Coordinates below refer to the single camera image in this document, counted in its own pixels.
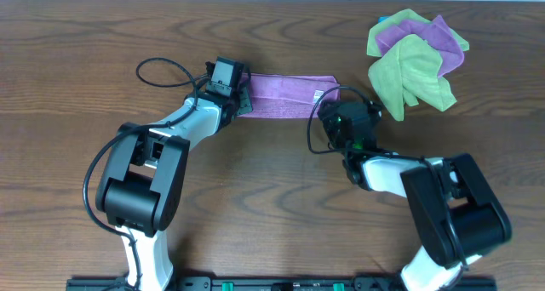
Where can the white cloth label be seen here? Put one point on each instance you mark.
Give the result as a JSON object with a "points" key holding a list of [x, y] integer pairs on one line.
{"points": [[317, 96]]}

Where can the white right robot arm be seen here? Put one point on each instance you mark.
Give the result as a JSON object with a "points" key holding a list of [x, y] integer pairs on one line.
{"points": [[457, 216]]}

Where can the green cloth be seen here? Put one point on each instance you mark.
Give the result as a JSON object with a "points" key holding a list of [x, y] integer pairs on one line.
{"points": [[372, 49], [409, 73]]}

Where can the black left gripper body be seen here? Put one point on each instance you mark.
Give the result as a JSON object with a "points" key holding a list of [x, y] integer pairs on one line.
{"points": [[243, 101]]}

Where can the purple microfiber cloth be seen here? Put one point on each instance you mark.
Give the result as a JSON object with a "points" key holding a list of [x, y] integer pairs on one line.
{"points": [[287, 97]]}

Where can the green cloth back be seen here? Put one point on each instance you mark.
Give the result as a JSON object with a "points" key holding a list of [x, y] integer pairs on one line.
{"points": [[372, 49]]}

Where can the purple cloth in pile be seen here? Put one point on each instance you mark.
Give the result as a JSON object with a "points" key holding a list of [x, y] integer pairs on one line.
{"points": [[436, 33]]}

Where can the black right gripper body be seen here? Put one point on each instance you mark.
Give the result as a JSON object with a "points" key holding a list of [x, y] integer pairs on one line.
{"points": [[338, 149]]}

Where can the blue cloth under pile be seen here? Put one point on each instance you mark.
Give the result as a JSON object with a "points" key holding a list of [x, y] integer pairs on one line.
{"points": [[383, 18]]}

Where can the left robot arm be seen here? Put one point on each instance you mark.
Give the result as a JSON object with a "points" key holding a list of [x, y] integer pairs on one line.
{"points": [[140, 187]]}

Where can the green cloth front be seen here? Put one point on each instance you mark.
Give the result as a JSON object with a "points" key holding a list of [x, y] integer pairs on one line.
{"points": [[409, 73]]}

